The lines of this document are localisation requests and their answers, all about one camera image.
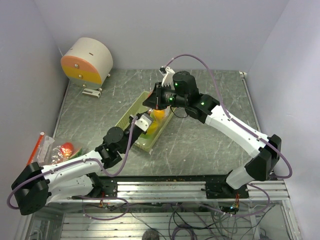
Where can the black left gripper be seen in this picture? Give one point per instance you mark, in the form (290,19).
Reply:
(130,117)

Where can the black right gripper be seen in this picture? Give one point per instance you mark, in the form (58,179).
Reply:
(154,100)

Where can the orange toy mango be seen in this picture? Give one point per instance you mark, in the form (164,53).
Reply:
(159,115)

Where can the yellow toy fruit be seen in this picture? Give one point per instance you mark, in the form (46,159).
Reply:
(153,128)

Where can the toy watermelon slice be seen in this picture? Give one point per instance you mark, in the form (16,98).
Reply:
(76,154)

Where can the red toy tomato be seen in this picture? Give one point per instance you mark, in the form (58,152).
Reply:
(67,149)

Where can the clear bag orange zipper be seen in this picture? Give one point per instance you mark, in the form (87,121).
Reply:
(47,150)

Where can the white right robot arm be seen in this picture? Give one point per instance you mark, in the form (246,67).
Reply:
(263,149)

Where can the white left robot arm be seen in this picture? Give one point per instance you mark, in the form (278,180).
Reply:
(36,185)

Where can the pale green plastic basket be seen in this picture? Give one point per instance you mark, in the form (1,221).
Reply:
(138,108)

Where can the round cream drawer box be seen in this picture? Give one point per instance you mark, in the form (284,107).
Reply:
(87,63)

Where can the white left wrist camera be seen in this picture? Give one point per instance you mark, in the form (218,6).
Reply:
(144,122)

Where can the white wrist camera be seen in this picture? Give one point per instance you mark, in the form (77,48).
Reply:
(144,122)
(167,73)

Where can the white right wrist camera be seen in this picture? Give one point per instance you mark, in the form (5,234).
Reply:
(167,73)

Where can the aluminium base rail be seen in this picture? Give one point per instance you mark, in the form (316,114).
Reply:
(147,189)

